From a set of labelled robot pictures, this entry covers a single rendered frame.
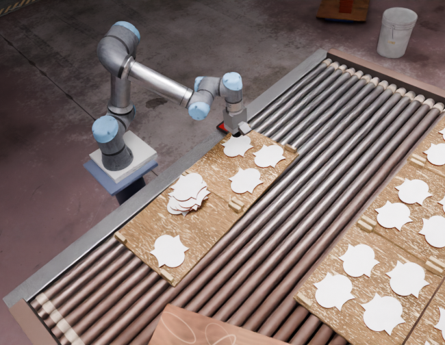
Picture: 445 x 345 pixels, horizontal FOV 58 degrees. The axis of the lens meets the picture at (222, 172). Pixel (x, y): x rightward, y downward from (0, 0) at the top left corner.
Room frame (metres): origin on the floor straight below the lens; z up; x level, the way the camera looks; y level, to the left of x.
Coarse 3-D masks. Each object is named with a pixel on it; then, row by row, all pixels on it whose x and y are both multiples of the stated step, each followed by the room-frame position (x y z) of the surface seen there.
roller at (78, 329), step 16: (352, 80) 1.73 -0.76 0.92; (336, 96) 1.62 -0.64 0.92; (320, 112) 1.52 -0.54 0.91; (304, 128) 1.42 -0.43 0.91; (144, 272) 0.74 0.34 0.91; (128, 288) 0.68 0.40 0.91; (112, 304) 0.63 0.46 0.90; (80, 320) 0.58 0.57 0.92; (96, 320) 0.58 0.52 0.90; (64, 336) 0.53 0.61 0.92
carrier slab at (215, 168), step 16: (256, 144) 1.32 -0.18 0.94; (272, 144) 1.31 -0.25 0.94; (208, 160) 1.26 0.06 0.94; (224, 160) 1.24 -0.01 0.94; (240, 160) 1.23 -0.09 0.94; (288, 160) 1.20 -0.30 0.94; (208, 176) 1.16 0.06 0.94; (224, 176) 1.15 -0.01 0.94; (272, 176) 1.12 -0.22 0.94; (224, 192) 1.06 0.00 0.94; (256, 192) 1.04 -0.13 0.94
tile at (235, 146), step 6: (234, 138) 1.37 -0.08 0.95; (240, 138) 1.36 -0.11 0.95; (246, 138) 1.36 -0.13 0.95; (222, 144) 1.34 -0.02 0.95; (228, 144) 1.33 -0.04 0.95; (234, 144) 1.33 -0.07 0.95; (240, 144) 1.32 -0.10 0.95; (246, 144) 1.32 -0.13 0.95; (228, 150) 1.30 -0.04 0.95; (234, 150) 1.29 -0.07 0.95; (240, 150) 1.29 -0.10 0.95; (246, 150) 1.28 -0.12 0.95; (228, 156) 1.26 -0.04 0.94; (234, 156) 1.25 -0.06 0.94
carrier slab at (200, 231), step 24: (168, 192) 1.10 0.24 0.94; (144, 216) 0.98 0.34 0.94; (168, 216) 0.97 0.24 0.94; (192, 216) 0.95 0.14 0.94; (216, 216) 0.94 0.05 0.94; (240, 216) 0.93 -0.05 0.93; (144, 240) 0.87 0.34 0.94; (192, 240) 0.84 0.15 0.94; (216, 240) 0.83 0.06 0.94; (192, 264) 0.74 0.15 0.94
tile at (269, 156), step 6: (264, 150) 1.27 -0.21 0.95; (270, 150) 1.26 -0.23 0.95; (276, 150) 1.26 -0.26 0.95; (282, 150) 1.25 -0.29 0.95; (258, 156) 1.23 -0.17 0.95; (264, 156) 1.23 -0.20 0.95; (270, 156) 1.22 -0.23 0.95; (276, 156) 1.22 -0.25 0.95; (282, 156) 1.22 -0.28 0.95; (258, 162) 1.20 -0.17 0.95; (264, 162) 1.19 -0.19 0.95; (270, 162) 1.19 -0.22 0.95; (276, 162) 1.18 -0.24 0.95
